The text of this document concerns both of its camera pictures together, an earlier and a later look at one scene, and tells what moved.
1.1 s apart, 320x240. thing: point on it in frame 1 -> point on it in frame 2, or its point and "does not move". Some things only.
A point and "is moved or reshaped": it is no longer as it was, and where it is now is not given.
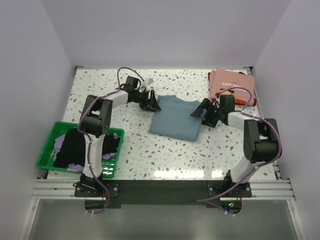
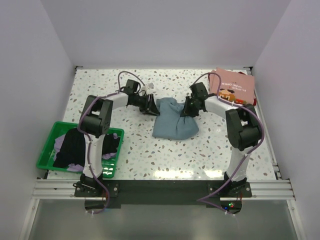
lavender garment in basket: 73,167 does not move
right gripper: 208,105 -> 187,112
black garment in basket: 71,148 does not move
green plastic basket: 48,138 does not move
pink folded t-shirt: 242,86 does not move
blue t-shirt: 171,118 is moved or reshaped
